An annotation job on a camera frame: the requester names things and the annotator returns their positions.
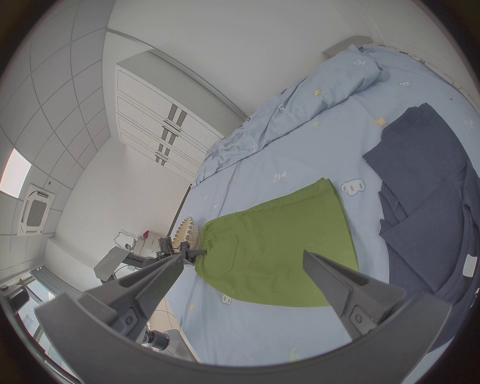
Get pale blue quilt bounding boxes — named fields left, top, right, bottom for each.
left=193, top=44, right=391, bottom=187

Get round woven basket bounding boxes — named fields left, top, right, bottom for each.
left=172, top=217, right=201, bottom=250

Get white wardrobe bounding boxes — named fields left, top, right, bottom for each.
left=115, top=50, right=246, bottom=184

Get window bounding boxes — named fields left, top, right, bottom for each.
left=0, top=262, right=81, bottom=384

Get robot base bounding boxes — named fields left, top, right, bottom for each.
left=140, top=326, right=201, bottom=364

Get green shorts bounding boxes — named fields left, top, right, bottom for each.
left=194, top=178, right=359, bottom=308

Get square ceiling light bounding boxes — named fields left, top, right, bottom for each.
left=0, top=147, right=32, bottom=198

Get grey chest of drawers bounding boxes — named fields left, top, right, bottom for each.
left=134, top=234, right=160, bottom=252

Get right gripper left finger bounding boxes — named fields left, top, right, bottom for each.
left=78, top=254, right=184, bottom=343

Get dark blue T-shirt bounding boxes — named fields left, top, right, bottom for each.
left=362, top=102, right=480, bottom=355

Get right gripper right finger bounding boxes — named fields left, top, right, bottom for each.
left=302, top=250, right=407, bottom=341

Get white ceiling air conditioner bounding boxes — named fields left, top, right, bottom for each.
left=17, top=183, right=57, bottom=237

